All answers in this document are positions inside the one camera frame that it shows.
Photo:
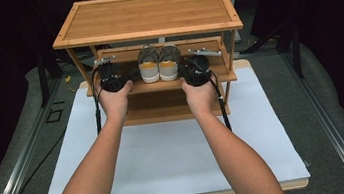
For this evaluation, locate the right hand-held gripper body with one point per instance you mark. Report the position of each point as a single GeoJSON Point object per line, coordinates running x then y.
{"type": "Point", "coordinates": [197, 73]}

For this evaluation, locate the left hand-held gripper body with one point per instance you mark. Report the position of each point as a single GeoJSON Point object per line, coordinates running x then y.
{"type": "Point", "coordinates": [111, 81]}

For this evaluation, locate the beige sneaker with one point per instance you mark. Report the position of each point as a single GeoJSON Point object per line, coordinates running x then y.
{"type": "Point", "coordinates": [149, 73]}
{"type": "Point", "coordinates": [169, 70]}

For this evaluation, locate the wooden three-tier shoe rack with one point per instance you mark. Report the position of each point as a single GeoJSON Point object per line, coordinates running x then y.
{"type": "Point", "coordinates": [146, 16]}

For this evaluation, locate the person's left hand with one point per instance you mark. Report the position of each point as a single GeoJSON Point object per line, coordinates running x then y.
{"type": "Point", "coordinates": [115, 106]}

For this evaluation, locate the person's right hand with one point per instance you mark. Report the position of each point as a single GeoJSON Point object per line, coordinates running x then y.
{"type": "Point", "coordinates": [202, 98]}

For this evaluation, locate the small yellow tag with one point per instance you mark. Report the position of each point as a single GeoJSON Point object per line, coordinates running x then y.
{"type": "Point", "coordinates": [68, 79]}

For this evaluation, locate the black metal stand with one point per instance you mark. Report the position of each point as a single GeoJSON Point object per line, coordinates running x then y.
{"type": "Point", "coordinates": [42, 77]}
{"type": "Point", "coordinates": [295, 50]}

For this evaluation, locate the white table mat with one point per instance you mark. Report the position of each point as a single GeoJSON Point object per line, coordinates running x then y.
{"type": "Point", "coordinates": [169, 164]}

